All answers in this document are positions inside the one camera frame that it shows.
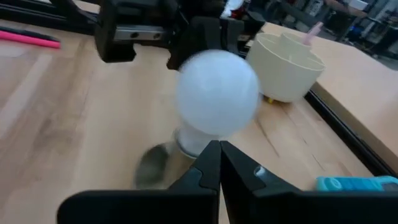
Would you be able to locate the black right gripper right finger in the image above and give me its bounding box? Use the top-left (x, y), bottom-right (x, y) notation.
top-left (219, 140), bottom-right (398, 224)

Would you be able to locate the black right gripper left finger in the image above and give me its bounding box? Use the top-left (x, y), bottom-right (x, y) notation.
top-left (57, 139), bottom-right (221, 224)

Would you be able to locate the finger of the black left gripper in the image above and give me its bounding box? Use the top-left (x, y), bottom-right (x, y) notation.
top-left (166, 16), bottom-right (224, 72)
top-left (221, 17), bottom-right (250, 58)

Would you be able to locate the brass lamp base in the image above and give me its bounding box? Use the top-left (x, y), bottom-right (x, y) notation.
top-left (132, 127), bottom-right (201, 191)

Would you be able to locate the white lightbulb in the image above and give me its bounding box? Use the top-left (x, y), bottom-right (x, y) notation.
top-left (175, 49), bottom-right (261, 156)

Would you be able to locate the cream round desk organizer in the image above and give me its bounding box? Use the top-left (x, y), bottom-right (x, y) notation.
top-left (246, 31), bottom-right (326, 104)

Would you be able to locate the pink straw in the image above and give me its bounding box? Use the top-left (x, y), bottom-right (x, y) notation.
top-left (302, 21), bottom-right (325, 47)

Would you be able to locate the pink pen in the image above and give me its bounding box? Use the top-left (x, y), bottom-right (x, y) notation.
top-left (0, 29), bottom-right (62, 50)

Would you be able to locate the black pen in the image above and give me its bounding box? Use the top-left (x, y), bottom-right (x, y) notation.
top-left (0, 25), bottom-right (60, 43)

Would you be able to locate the tan wooden desk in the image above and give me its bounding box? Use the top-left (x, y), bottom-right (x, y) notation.
top-left (260, 21), bottom-right (398, 175)

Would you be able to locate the black aluminium frame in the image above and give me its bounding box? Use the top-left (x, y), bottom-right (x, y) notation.
top-left (0, 0), bottom-right (398, 179)

